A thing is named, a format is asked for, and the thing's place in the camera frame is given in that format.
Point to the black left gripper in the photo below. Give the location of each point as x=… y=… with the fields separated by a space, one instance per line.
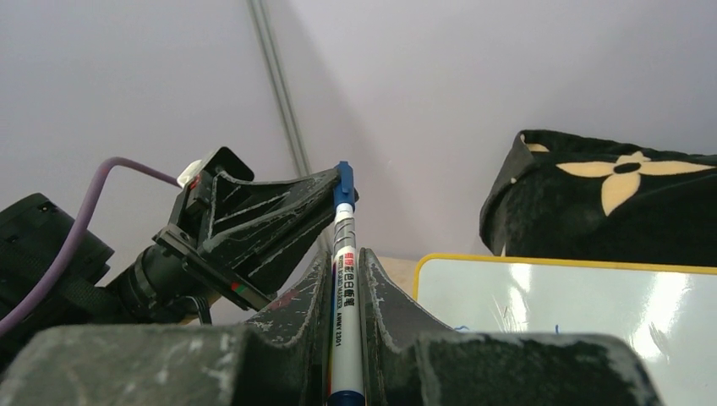
x=265 y=228

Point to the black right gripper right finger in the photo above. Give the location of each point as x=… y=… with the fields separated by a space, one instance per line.
x=412 y=358

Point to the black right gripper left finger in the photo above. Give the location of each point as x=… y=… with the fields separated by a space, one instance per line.
x=278 y=356

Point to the white marker pen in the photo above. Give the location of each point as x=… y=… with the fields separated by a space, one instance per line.
x=346 y=372

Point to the blue marker cap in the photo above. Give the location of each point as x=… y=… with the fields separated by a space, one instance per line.
x=344 y=191

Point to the white whiteboard yellow frame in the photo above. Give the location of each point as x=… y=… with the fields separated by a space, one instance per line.
x=665 y=313

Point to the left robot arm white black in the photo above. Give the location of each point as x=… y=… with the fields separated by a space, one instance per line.
x=52 y=266

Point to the black floral pillow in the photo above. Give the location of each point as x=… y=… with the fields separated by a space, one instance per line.
x=564 y=196

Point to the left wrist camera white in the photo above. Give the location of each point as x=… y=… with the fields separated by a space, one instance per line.
x=189 y=173

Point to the left aluminium frame post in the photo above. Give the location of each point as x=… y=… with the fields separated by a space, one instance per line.
x=269 y=47

